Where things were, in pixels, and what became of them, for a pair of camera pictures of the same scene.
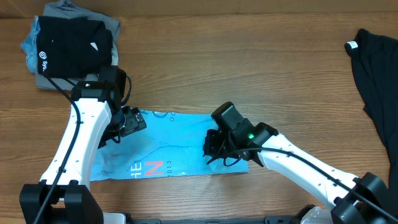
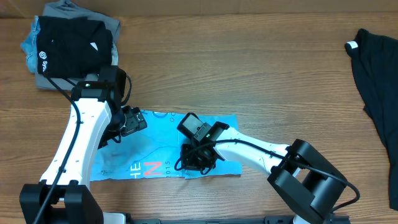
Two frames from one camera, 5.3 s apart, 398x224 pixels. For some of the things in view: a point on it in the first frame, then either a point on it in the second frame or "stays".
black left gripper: [135, 121] stays
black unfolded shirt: [375, 66] stays
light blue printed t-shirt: [171, 145] stays
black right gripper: [211, 150] → [188, 163]
